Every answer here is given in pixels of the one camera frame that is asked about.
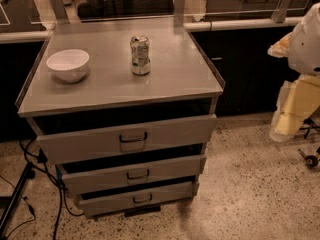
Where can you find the white horizontal rail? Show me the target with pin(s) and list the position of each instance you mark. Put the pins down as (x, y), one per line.
(36, 36)

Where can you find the grey middle drawer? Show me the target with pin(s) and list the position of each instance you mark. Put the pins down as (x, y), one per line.
(129, 175)

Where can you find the crushed silver soda can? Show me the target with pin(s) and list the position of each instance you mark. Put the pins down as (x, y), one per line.
(140, 61)

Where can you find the seated person in dark clothes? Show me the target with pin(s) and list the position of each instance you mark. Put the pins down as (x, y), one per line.
(123, 8)

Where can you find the grey top drawer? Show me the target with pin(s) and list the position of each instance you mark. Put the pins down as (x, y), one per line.
(111, 141)

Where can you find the black tripod leg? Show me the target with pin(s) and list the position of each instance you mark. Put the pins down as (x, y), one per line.
(8, 203)

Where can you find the grey bottom drawer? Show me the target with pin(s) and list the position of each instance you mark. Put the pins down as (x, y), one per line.
(141, 198)

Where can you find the black caster wheel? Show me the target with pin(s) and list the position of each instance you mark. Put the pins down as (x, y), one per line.
(311, 161)

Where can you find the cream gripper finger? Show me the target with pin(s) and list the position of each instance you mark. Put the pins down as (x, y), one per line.
(296, 102)

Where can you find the grey metal drawer cabinet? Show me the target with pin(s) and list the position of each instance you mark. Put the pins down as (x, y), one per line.
(181, 83)

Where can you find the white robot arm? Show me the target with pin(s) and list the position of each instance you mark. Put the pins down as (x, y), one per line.
(302, 45)

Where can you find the white ceramic bowl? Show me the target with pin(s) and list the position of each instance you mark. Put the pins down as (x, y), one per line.
(69, 65)

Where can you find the grey drawer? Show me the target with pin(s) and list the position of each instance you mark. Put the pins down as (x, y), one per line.
(111, 141)
(129, 175)
(141, 198)

